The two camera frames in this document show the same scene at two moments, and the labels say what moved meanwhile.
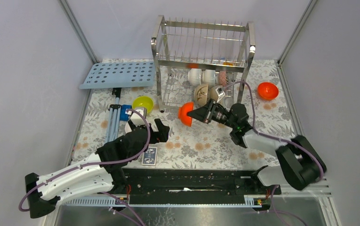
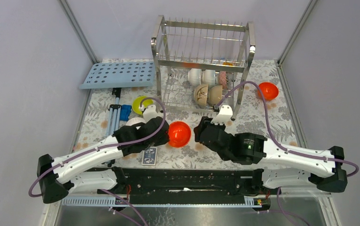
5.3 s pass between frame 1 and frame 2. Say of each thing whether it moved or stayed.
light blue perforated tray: stayed
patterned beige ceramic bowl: stayed
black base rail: stayed
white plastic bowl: moved
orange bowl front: stayed
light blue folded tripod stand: stayed
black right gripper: moved
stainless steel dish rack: stayed
